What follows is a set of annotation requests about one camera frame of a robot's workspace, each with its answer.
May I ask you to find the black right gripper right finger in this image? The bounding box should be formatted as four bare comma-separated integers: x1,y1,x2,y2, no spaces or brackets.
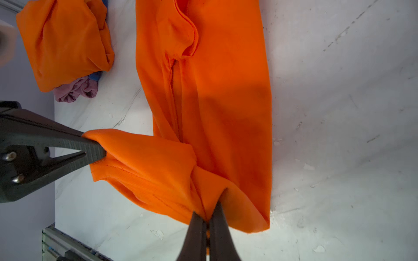
209,202,241,261

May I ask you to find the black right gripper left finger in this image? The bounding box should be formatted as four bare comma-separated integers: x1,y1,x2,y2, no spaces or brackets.
177,212,207,261

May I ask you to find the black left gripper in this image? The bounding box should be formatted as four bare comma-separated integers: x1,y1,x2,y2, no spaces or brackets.
1,101,106,203

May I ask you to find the orange t-shirt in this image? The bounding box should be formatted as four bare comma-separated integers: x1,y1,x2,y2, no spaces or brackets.
84,1,272,233
16,0,115,92

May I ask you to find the folded mauve t-shirt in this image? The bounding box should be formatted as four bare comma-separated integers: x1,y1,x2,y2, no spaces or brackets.
53,76,98,103

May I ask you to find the folded blue t-shirt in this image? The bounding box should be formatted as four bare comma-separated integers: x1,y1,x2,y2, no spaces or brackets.
88,0,108,82

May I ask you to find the folded orange t-shirt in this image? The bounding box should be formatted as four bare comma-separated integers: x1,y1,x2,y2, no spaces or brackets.
16,0,115,92

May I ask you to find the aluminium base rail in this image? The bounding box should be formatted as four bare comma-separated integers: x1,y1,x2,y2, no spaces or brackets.
42,224,111,261

